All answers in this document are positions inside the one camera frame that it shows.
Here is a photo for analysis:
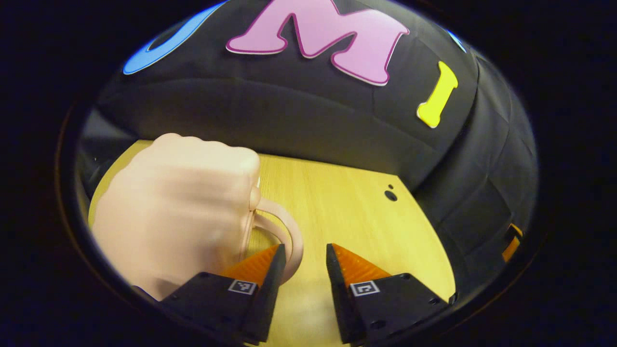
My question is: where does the black backdrop cloth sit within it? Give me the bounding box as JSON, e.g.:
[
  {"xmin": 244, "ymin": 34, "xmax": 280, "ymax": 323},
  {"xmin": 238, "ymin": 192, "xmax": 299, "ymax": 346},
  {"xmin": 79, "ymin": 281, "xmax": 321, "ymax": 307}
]
[{"xmin": 77, "ymin": 0, "xmax": 539, "ymax": 290}]

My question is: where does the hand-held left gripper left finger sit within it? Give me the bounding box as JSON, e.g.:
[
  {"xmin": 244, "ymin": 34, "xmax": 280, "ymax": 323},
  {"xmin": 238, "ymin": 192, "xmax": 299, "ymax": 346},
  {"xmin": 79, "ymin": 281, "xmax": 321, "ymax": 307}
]
[{"xmin": 159, "ymin": 243, "xmax": 287, "ymax": 345}]

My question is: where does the pink suitcase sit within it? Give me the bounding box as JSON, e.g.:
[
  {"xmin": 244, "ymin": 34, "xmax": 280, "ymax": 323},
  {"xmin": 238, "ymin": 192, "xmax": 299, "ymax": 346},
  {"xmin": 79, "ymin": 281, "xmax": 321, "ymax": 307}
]
[{"xmin": 89, "ymin": 133, "xmax": 304, "ymax": 302}]

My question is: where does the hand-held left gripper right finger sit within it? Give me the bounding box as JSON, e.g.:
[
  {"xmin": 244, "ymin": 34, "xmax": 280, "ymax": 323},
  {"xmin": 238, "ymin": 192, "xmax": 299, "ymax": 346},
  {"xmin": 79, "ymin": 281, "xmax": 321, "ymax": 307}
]
[{"xmin": 326, "ymin": 242, "xmax": 456, "ymax": 344}]

